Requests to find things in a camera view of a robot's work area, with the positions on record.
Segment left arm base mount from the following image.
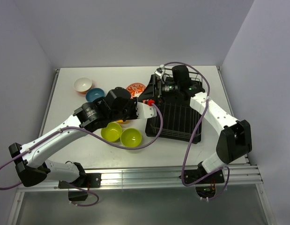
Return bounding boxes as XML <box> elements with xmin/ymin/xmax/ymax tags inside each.
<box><xmin>58</xmin><ymin>173</ymin><xmax>101</xmax><ymax>207</ymax></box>

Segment blue ceramic bowl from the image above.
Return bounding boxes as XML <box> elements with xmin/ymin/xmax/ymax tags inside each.
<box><xmin>85</xmin><ymin>88</ymin><xmax>105</xmax><ymax>102</ymax></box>

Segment white bowl orange outside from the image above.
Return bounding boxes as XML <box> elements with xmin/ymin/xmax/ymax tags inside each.
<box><xmin>73</xmin><ymin>77</ymin><xmax>93</xmax><ymax>94</ymax></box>

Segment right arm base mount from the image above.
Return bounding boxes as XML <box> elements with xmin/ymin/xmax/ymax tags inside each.
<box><xmin>181</xmin><ymin>169</ymin><xmax>225</xmax><ymax>196</ymax></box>

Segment grey wire dish rack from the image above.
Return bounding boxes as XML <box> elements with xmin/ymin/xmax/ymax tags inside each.
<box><xmin>158</xmin><ymin>66</ymin><xmax>205</xmax><ymax>141</ymax></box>

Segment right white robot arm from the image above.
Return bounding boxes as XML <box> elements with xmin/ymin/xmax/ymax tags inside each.
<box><xmin>138</xmin><ymin>62</ymin><xmax>252</xmax><ymax>183</ymax></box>

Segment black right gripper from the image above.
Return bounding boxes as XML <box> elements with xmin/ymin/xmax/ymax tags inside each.
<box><xmin>138</xmin><ymin>75</ymin><xmax>180</xmax><ymax>107</ymax></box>

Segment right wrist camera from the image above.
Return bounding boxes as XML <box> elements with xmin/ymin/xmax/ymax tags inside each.
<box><xmin>154</xmin><ymin>64</ymin><xmax>165</xmax><ymax>79</ymax></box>

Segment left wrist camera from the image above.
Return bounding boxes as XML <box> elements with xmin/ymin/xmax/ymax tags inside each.
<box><xmin>136</xmin><ymin>102</ymin><xmax>157</xmax><ymax>119</ymax></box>

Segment aluminium table edge rail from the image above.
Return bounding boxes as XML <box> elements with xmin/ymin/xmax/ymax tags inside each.
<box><xmin>16</xmin><ymin>164</ymin><xmax>264</xmax><ymax>193</ymax></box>

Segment orange patterned white bowl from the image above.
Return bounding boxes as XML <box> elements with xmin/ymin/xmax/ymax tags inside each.
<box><xmin>126</xmin><ymin>82</ymin><xmax>146</xmax><ymax>98</ymax></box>

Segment black drip tray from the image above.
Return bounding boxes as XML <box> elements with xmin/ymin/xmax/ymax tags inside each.
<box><xmin>145</xmin><ymin>77</ymin><xmax>202</xmax><ymax>144</ymax></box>

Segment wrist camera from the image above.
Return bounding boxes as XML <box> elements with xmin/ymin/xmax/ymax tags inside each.
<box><xmin>154</xmin><ymin>64</ymin><xmax>165</xmax><ymax>79</ymax></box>
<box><xmin>136</xmin><ymin>102</ymin><xmax>157</xmax><ymax>119</ymax></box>

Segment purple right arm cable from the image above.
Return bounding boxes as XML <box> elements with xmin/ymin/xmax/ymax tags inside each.
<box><xmin>164</xmin><ymin>61</ymin><xmax>231</xmax><ymax>200</ymax></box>

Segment orange plastic bowl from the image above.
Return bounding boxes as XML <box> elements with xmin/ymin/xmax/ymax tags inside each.
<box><xmin>117</xmin><ymin>120</ymin><xmax>130</xmax><ymax>124</ymax></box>

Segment lime green bowl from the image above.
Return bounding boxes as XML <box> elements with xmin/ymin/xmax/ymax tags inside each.
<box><xmin>120</xmin><ymin>128</ymin><xmax>142</xmax><ymax>148</ymax></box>
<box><xmin>101</xmin><ymin>122</ymin><xmax>122</xmax><ymax>143</ymax></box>

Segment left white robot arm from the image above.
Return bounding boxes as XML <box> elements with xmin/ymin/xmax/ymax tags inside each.
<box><xmin>9</xmin><ymin>87</ymin><xmax>161</xmax><ymax>187</ymax></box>

